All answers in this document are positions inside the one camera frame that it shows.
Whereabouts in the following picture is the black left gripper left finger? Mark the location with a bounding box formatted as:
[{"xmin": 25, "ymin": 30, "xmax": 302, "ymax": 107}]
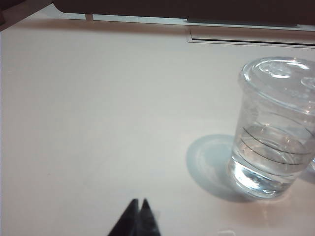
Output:
[{"xmin": 107, "ymin": 198, "xmax": 140, "ymax": 236}]

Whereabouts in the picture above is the brown desk divider panel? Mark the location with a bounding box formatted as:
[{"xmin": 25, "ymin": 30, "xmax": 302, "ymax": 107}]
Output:
[{"xmin": 53, "ymin": 0, "xmax": 315, "ymax": 28}]

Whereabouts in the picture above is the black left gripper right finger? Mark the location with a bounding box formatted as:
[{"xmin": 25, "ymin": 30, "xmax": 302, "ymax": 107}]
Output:
[{"xmin": 139, "ymin": 198, "xmax": 162, "ymax": 236}]

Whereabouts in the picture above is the small clear plastic cup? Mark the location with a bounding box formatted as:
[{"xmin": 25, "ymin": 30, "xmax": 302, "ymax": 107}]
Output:
[{"xmin": 300, "ymin": 75, "xmax": 315, "ymax": 173}]

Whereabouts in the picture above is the medium clear cup with label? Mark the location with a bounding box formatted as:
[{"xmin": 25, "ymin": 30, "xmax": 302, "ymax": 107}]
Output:
[{"xmin": 227, "ymin": 57, "xmax": 315, "ymax": 199}]

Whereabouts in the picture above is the desk cable slot cover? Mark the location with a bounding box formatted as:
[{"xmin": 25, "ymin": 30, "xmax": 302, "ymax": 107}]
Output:
[{"xmin": 188, "ymin": 26, "xmax": 315, "ymax": 47}]

